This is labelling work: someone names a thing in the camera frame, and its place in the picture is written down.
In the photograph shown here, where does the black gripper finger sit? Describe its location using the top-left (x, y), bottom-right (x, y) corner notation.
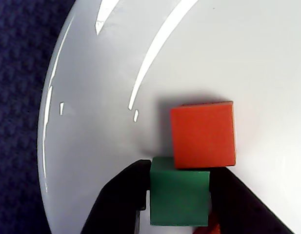
top-left (80, 159), bottom-right (151, 234)
top-left (208, 167), bottom-right (295, 234)

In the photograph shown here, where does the green wooden cube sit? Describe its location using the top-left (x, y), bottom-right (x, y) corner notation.
top-left (149, 156), bottom-right (211, 227)

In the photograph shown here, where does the white round plate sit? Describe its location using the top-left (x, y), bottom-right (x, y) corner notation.
top-left (37, 0), bottom-right (301, 234)

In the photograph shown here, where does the red wooden cube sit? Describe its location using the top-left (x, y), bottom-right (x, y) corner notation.
top-left (194, 211), bottom-right (221, 234)
top-left (170, 100), bottom-right (237, 170)

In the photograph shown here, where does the blue woven tablecloth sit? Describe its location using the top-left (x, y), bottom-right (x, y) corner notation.
top-left (0, 0), bottom-right (79, 234)

